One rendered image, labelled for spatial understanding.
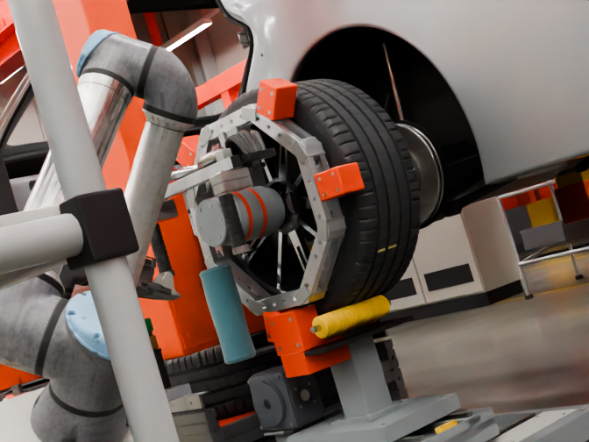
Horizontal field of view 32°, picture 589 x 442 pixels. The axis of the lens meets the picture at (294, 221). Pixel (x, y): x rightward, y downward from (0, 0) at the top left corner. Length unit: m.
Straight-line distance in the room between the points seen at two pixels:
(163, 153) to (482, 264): 5.75
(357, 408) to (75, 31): 1.39
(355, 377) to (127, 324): 2.21
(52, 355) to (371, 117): 1.18
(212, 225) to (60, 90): 2.02
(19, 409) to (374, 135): 1.16
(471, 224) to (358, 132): 5.18
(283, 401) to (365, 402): 0.27
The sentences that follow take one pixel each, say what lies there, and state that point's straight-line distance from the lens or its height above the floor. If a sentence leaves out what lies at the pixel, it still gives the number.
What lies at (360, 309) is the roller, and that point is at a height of 0.52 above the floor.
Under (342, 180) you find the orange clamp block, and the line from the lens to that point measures 2.52.
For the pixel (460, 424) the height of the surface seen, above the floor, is 0.16.
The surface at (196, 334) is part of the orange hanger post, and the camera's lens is 3.09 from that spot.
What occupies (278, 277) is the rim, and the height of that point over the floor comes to 0.66.
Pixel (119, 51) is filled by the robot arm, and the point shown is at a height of 1.21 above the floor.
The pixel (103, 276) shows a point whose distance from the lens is 0.67.
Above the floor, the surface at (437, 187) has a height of 0.78.
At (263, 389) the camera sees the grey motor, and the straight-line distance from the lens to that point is 3.06.
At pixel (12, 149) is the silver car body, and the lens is 5.45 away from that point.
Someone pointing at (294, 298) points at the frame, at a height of 0.60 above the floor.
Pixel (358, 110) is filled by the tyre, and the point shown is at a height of 1.03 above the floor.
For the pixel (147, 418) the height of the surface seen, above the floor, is 0.61.
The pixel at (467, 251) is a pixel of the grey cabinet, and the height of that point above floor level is 0.43.
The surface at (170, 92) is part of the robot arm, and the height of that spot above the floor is 1.10.
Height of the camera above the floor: 0.68
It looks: 2 degrees up
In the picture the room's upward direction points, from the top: 17 degrees counter-clockwise
